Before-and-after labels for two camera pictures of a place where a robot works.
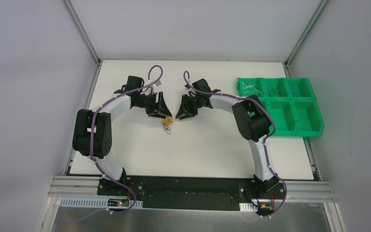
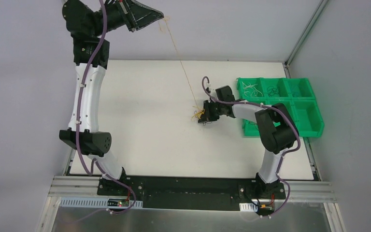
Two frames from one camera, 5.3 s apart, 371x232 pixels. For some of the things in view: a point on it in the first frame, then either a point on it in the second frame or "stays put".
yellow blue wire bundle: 167,121 to 197,114
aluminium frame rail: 300,192 stays put
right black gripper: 188,106 to 206,112
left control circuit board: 118,202 stays put
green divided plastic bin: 291,103 stays put
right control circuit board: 266,207 stays put
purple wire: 270,90 stays put
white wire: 250,89 stays put
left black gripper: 155,104 to 131,16
